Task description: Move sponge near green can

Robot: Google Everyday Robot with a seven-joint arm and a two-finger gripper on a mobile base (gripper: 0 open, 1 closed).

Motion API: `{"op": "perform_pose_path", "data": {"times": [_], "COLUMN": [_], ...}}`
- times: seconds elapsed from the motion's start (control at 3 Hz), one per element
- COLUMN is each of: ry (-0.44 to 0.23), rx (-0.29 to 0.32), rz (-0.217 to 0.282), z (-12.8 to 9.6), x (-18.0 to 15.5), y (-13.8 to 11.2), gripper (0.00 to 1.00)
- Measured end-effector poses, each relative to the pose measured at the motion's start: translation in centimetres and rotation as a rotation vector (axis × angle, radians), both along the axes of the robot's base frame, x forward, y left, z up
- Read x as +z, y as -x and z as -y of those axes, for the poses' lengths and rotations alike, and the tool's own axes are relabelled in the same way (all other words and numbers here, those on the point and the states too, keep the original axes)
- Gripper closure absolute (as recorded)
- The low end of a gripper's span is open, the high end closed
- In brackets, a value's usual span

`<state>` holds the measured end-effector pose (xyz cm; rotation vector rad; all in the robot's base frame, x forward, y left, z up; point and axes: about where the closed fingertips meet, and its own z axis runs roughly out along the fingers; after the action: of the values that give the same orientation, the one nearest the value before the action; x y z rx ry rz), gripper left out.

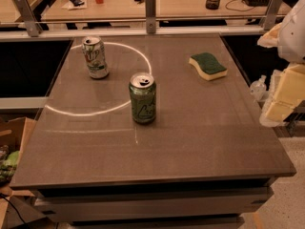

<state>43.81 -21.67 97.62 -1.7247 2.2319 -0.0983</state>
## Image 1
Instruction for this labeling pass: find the clear plastic bottle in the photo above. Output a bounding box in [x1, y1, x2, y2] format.
[250, 75, 267, 101]

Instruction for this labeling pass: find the middle metal bracket post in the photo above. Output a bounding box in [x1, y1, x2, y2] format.
[145, 0, 156, 33]

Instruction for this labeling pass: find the white 7up soda can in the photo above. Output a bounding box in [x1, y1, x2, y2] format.
[82, 36, 109, 79]

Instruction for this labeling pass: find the black cable on floor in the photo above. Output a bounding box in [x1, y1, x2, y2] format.
[0, 193, 31, 229]

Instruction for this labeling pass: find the yellow sponge with green top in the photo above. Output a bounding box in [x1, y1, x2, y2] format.
[189, 52, 228, 81]

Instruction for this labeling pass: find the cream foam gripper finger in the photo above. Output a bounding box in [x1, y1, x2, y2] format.
[257, 24, 281, 48]
[259, 63, 305, 127]

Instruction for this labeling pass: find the cardboard box with green items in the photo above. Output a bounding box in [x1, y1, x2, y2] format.
[0, 117, 36, 197]

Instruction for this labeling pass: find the metal bracket post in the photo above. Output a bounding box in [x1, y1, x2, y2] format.
[145, 0, 156, 33]
[13, 0, 42, 37]
[260, 0, 283, 31]

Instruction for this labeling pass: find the dark green soda can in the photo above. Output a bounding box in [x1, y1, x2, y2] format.
[129, 73, 156, 124]

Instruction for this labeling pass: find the right metal bracket post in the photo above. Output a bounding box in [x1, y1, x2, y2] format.
[260, 0, 283, 31]

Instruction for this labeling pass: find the left metal bracket post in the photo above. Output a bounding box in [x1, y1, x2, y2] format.
[13, 0, 42, 37]

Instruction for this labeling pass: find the black cable on desk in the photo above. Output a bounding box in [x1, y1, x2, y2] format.
[224, 0, 253, 12]

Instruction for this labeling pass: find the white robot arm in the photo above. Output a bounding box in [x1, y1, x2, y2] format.
[257, 0, 305, 127]

